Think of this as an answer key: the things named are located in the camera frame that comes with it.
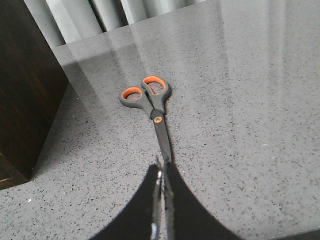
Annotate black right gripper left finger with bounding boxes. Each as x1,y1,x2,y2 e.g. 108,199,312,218
92,164,159,240

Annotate grey orange handled scissors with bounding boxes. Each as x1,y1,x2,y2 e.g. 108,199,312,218
119,75,172,163

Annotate dark wooden drawer cabinet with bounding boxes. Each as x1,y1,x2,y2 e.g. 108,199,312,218
0,0,68,189

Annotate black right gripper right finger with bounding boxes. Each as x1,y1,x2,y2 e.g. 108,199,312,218
164,162,240,240

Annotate grey curtain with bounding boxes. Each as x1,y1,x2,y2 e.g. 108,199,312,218
25,0,197,48

